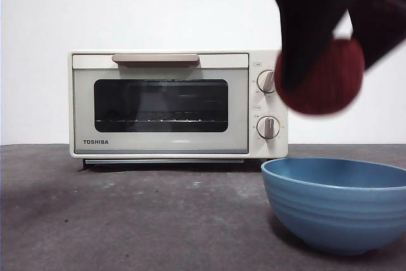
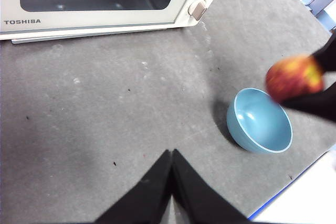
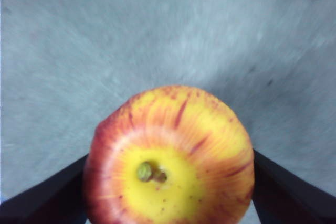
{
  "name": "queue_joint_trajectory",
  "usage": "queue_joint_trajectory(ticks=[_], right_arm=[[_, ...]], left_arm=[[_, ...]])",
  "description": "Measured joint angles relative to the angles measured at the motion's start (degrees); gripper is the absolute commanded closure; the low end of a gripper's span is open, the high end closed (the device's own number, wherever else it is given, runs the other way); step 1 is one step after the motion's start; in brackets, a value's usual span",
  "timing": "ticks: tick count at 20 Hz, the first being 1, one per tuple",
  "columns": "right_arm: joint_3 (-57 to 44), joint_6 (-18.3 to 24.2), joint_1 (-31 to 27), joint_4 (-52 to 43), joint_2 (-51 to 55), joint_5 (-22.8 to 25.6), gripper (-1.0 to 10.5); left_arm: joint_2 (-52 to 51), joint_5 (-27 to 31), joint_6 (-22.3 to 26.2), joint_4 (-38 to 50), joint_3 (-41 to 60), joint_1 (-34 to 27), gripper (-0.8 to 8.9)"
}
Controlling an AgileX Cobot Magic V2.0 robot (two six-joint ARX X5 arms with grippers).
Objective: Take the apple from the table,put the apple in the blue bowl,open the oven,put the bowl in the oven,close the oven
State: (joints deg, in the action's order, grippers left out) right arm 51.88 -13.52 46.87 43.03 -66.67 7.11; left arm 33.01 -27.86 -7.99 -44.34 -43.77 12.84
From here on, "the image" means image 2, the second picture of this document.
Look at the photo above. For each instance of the white board with blue edge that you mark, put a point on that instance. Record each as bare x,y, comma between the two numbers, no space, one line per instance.
302,197

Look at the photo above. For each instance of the red yellow apple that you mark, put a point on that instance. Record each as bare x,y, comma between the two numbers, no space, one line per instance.
291,79

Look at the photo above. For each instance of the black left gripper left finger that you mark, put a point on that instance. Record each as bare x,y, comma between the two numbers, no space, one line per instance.
147,197

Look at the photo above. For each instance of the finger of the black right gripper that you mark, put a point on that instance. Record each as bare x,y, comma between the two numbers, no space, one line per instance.
329,53
320,106

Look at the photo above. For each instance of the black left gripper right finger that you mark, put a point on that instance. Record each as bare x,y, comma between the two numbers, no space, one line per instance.
199,200

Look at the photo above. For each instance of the blue ribbed bowl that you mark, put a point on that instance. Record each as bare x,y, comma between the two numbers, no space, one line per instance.
257,127

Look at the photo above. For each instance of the cream timer knob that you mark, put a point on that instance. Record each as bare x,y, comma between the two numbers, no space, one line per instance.
198,9

